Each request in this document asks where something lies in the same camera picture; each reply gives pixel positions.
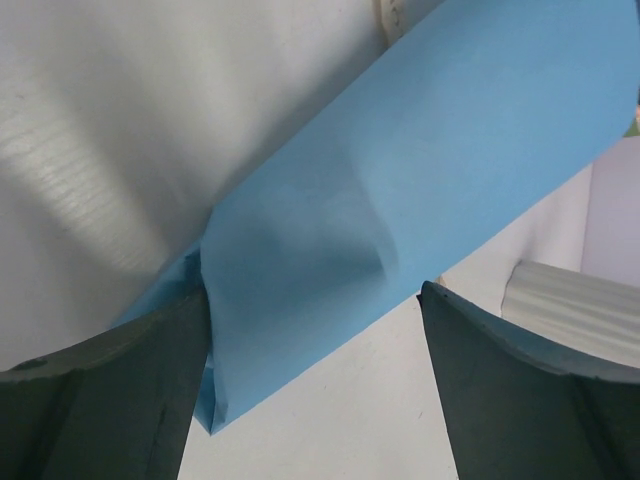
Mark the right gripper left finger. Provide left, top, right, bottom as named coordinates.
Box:
left=1, top=288, right=210, bottom=479

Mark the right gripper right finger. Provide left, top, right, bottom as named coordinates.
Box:
left=418, top=281, right=639, bottom=479

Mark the blue wrapping paper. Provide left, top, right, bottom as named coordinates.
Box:
left=125, top=0, right=639, bottom=434

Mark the cream printed ribbon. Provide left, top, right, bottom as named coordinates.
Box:
left=373, top=0, right=441, bottom=48

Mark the white ribbed ceramic vase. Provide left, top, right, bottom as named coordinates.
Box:
left=501, top=261, right=639, bottom=367

